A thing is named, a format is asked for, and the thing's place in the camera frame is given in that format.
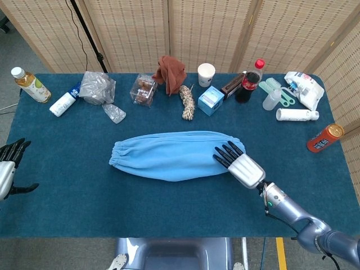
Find white tube with grey cap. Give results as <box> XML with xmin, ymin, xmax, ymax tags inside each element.
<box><xmin>276</xmin><ymin>107</ymin><xmax>320</xmax><ymax>122</ymax></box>

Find clear squeeze bottle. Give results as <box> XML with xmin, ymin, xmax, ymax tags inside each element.
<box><xmin>262</xmin><ymin>87</ymin><xmax>282</xmax><ymax>111</ymax></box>

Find black chair base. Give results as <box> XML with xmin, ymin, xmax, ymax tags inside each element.
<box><xmin>0</xmin><ymin>15</ymin><xmax>11</xmax><ymax>34</ymax></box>

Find white tube with blue cap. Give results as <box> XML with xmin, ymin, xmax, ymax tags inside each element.
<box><xmin>49</xmin><ymin>81</ymin><xmax>82</xmax><ymax>118</ymax></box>

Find green tea bottle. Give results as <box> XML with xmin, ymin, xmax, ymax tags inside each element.
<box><xmin>10</xmin><ymin>66</ymin><xmax>52</xmax><ymax>104</ymax></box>

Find light blue fleece pants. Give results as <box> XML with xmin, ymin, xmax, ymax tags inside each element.
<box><xmin>109</xmin><ymin>130</ymin><xmax>248</xmax><ymax>182</ymax></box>

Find white plastic bag of items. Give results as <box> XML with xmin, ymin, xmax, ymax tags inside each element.
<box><xmin>283</xmin><ymin>70</ymin><xmax>325</xmax><ymax>111</ymax></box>

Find dark brown box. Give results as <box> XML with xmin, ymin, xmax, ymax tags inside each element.
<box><xmin>220</xmin><ymin>72</ymin><xmax>245</xmax><ymax>101</ymax></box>

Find light blue cardboard box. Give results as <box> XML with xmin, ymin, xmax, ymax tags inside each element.
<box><xmin>197</xmin><ymin>85</ymin><xmax>225</xmax><ymax>117</ymax></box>

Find orange drink can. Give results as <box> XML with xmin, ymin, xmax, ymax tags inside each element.
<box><xmin>306</xmin><ymin>123</ymin><xmax>345</xmax><ymax>154</ymax></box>

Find braided rope bundle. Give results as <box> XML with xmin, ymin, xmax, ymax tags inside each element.
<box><xmin>179</xmin><ymin>84</ymin><xmax>196</xmax><ymax>122</ymax></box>

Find clear box with brown blocks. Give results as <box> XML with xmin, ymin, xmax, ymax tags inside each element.
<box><xmin>129</xmin><ymin>73</ymin><xmax>158</xmax><ymax>109</ymax></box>

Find silver plastic bag roll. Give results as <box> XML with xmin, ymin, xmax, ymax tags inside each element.
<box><xmin>78</xmin><ymin>71</ymin><xmax>116</xmax><ymax>106</ymax></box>

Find crumpled clear plastic wrap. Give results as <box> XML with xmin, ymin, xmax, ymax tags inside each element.
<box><xmin>101</xmin><ymin>102</ymin><xmax>127</xmax><ymax>124</ymax></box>

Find dark blue table cloth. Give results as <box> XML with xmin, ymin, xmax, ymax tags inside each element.
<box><xmin>0</xmin><ymin>73</ymin><xmax>351</xmax><ymax>239</ymax></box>

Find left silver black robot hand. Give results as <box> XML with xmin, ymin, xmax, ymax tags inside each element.
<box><xmin>0</xmin><ymin>138</ymin><xmax>40</xmax><ymax>202</ymax></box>

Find white paper cup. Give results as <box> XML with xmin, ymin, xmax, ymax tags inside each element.
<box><xmin>197</xmin><ymin>62</ymin><xmax>216</xmax><ymax>87</ymax></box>

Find cola bottle with red cap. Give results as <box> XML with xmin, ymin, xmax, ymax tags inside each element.
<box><xmin>235</xmin><ymin>58</ymin><xmax>266</xmax><ymax>104</ymax></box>

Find black hanging cable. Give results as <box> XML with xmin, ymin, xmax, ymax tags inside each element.
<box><xmin>65</xmin><ymin>0</ymin><xmax>89</xmax><ymax>73</ymax></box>

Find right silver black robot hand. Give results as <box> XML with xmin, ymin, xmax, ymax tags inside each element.
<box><xmin>212</xmin><ymin>140</ymin><xmax>267</xmax><ymax>190</ymax></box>

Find brown towel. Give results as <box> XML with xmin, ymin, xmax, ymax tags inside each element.
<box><xmin>151</xmin><ymin>55</ymin><xmax>187</xmax><ymax>97</ymax></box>

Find blue-grey robot torso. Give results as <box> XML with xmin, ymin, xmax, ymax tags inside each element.
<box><xmin>114</xmin><ymin>237</ymin><xmax>234</xmax><ymax>270</ymax></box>

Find black tripod stand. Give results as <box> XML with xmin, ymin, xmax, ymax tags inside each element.
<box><xmin>69</xmin><ymin>0</ymin><xmax>109</xmax><ymax>74</ymax></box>

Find light green brush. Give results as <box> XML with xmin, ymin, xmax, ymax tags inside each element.
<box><xmin>258</xmin><ymin>77</ymin><xmax>279</xmax><ymax>95</ymax></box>

